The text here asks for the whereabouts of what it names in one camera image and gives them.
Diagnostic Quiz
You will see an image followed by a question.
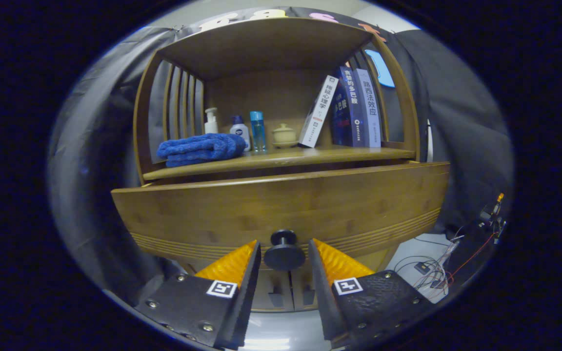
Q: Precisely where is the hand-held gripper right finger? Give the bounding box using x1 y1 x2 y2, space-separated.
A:
308 238 435 351

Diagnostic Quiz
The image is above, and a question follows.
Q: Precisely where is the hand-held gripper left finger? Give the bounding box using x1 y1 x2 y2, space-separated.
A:
135 240 262 351

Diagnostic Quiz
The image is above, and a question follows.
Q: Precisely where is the wooden cabinet door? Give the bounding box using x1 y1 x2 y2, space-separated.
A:
251 268 295 312
288 268 321 312

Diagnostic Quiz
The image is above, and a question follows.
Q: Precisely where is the wooden countertop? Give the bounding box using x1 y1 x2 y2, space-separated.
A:
142 144 417 182

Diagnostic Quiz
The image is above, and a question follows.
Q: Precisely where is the wooden cabinet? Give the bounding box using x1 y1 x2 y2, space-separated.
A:
110 17 452 312

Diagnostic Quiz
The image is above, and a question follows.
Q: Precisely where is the blue folded towel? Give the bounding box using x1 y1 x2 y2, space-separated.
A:
157 133 247 168

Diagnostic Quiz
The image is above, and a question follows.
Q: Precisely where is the white bottle with blue cap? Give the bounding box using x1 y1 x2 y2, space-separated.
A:
229 115 251 152

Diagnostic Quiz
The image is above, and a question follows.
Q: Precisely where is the beige lidded teacup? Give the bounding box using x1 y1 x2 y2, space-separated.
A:
271 123 299 149

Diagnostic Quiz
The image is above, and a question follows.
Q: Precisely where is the clear blue bottle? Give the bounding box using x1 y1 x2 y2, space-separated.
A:
249 111 267 154

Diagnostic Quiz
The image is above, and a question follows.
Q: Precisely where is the white pump bottle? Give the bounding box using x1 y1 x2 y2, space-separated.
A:
204 107 219 135

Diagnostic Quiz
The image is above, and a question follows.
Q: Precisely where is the white book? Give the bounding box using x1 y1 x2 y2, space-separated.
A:
298 75 339 148

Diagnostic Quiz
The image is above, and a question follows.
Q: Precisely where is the dark blue book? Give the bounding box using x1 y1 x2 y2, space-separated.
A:
330 66 365 148

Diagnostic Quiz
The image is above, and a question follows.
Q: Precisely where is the pale lilac book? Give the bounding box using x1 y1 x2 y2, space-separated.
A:
353 68 382 148

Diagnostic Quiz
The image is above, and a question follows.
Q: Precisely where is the tangle of thin cables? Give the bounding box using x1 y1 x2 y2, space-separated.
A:
392 229 499 305

